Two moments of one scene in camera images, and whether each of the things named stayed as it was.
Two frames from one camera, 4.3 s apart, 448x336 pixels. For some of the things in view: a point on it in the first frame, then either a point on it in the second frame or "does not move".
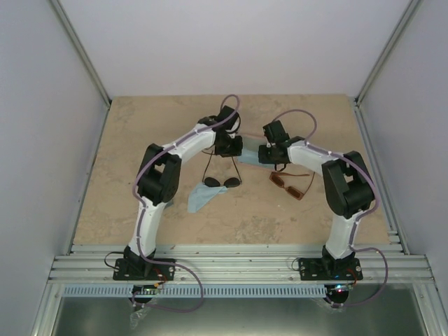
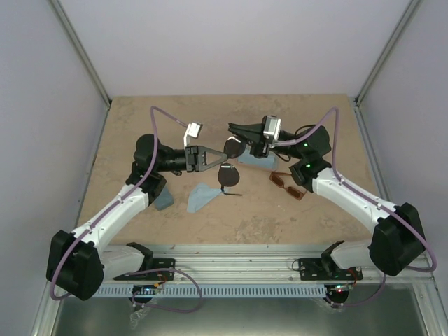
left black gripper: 236,150 to 195,159
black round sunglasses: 213,182 to 228,175
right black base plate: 327,269 does not move
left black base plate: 142,269 does not move
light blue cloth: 201,194 does not move
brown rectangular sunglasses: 296,194 does not move
